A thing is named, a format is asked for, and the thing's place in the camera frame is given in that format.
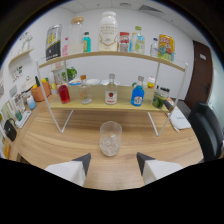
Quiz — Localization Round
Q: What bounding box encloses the green cup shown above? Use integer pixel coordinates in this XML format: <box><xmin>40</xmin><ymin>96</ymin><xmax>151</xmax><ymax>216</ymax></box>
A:
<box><xmin>14</xmin><ymin>109</ymin><xmax>23</xmax><ymax>122</ymax></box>

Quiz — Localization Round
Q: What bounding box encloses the clear glass with ice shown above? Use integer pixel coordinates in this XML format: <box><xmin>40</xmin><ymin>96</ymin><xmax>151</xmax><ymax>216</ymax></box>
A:
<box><xmin>99</xmin><ymin>120</ymin><xmax>123</xmax><ymax>158</ymax></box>

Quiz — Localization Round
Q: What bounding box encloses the black chair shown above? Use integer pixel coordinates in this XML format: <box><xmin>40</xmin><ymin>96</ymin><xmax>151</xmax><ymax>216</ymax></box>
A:
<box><xmin>186</xmin><ymin>101</ymin><xmax>224</xmax><ymax>163</ymax></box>

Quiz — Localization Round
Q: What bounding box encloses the black kettle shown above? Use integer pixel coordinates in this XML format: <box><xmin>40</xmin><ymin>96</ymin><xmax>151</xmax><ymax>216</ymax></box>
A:
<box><xmin>3</xmin><ymin>118</ymin><xmax>18</xmax><ymax>143</ymax></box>

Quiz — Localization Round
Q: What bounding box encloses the red liquid bottle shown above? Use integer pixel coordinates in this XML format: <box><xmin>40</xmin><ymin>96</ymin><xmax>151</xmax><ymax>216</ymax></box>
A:
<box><xmin>57</xmin><ymin>73</ymin><xmax>72</xmax><ymax>105</ymax></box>

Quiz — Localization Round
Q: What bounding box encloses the small white blue bottle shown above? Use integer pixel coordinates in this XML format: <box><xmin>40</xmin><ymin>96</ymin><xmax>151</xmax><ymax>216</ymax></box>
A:
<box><xmin>26</xmin><ymin>94</ymin><xmax>37</xmax><ymax>111</ymax></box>

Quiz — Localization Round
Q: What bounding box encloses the blue liquid bottle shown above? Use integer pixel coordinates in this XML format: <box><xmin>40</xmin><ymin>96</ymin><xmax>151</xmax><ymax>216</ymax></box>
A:
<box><xmin>130</xmin><ymin>75</ymin><xmax>146</xmax><ymax>107</ymax></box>

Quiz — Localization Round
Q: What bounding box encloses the clear bottle orange cap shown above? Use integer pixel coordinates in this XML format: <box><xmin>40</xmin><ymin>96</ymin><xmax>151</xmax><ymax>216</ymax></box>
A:
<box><xmin>79</xmin><ymin>74</ymin><xmax>93</xmax><ymax>105</ymax></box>

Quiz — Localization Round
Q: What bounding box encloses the orange basket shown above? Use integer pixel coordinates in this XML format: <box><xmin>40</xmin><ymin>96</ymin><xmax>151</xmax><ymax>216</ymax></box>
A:
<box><xmin>30</xmin><ymin>80</ymin><xmax>52</xmax><ymax>103</ymax></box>

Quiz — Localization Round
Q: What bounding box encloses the clear glass grinder jar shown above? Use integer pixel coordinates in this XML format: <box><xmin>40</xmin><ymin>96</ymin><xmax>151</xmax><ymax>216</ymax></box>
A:
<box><xmin>13</xmin><ymin>93</ymin><xmax>26</xmax><ymax>113</ymax></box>

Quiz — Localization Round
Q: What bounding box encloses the blue print bowl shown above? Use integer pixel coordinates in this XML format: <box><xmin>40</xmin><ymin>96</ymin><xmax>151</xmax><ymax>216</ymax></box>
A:
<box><xmin>68</xmin><ymin>78</ymin><xmax>83</xmax><ymax>86</ymax></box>

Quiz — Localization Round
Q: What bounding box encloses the white lidded pot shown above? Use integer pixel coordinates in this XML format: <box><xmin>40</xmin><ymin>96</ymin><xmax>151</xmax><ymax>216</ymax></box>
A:
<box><xmin>20</xmin><ymin>75</ymin><xmax>36</xmax><ymax>93</ymax></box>

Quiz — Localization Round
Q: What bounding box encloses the white bowl red pattern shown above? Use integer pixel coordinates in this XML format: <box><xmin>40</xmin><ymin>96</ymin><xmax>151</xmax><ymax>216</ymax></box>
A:
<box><xmin>100</xmin><ymin>78</ymin><xmax>121</xmax><ymax>86</ymax></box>

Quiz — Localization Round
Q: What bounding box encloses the green potted plant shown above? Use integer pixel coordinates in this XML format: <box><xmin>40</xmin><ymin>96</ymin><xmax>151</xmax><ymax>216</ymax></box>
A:
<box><xmin>61</xmin><ymin>66</ymin><xmax>78</xmax><ymax>83</ymax></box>

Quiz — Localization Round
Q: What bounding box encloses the brown door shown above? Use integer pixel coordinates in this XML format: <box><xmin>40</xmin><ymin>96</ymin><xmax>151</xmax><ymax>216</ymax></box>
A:
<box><xmin>184</xmin><ymin>39</ymin><xmax>214</xmax><ymax>111</ymax></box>

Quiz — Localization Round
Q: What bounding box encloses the pink liquid bottle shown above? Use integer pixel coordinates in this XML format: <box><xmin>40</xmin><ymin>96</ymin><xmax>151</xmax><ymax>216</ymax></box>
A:
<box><xmin>62</xmin><ymin>37</ymin><xmax>69</xmax><ymax>57</ymax></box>

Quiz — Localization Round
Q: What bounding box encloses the yellow snack can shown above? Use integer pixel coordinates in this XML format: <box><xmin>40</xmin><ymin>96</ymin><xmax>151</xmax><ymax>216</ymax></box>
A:
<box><xmin>157</xmin><ymin>33</ymin><xmax>176</xmax><ymax>62</ymax></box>

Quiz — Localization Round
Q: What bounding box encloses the small blue bottle yellow cap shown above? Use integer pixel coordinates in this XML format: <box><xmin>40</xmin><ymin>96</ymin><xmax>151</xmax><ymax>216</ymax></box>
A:
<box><xmin>129</xmin><ymin>32</ymin><xmax>136</xmax><ymax>53</ymax></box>

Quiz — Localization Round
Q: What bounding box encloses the small teal bottle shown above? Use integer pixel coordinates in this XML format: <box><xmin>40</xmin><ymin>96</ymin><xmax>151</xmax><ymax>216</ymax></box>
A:
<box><xmin>82</xmin><ymin>31</ymin><xmax>92</xmax><ymax>53</ymax></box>

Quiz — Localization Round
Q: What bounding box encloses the white vase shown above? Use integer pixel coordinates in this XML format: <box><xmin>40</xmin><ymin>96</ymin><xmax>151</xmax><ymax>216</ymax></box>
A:
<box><xmin>20</xmin><ymin>33</ymin><xmax>34</xmax><ymax>53</ymax></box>

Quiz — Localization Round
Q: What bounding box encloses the glass bottle with cork lid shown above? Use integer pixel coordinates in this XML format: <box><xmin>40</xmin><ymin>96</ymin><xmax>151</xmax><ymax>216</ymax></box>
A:
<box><xmin>68</xmin><ymin>15</ymin><xmax>85</xmax><ymax>56</ymax></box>

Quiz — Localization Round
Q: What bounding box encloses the large white bottle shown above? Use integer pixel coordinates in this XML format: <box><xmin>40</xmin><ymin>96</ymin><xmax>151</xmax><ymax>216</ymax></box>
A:
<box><xmin>97</xmin><ymin>10</ymin><xmax>119</xmax><ymax>52</ymax></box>

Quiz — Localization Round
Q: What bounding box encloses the ceiling air vent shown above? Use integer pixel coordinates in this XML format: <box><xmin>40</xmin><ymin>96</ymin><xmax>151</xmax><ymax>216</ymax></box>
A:
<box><xmin>138</xmin><ymin>3</ymin><xmax>164</xmax><ymax>14</ymax></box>

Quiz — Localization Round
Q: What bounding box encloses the grey wall outlet plate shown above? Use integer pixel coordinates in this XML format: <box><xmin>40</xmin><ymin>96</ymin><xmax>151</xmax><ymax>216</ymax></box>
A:
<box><xmin>8</xmin><ymin>85</ymin><xmax>18</xmax><ymax>98</ymax></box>

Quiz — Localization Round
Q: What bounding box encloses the wooden wall shelf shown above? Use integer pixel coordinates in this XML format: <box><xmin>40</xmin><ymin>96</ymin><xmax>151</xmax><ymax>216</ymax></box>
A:
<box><xmin>8</xmin><ymin>47</ymin><xmax>35</xmax><ymax>66</ymax></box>

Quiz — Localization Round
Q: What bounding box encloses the white frame wooden shelf rack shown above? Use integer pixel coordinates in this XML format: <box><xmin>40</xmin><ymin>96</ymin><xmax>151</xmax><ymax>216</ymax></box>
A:
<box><xmin>35</xmin><ymin>50</ymin><xmax>189</xmax><ymax>138</ymax></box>

